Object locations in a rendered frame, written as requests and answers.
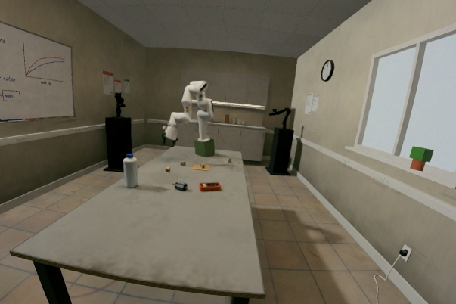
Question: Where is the orange pocket multimeter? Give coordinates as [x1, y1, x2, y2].
[199, 182, 221, 191]

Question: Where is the tan square mat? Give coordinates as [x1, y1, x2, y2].
[192, 164, 210, 171]

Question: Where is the white bottle with blue cap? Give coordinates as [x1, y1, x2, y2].
[123, 154, 138, 188]

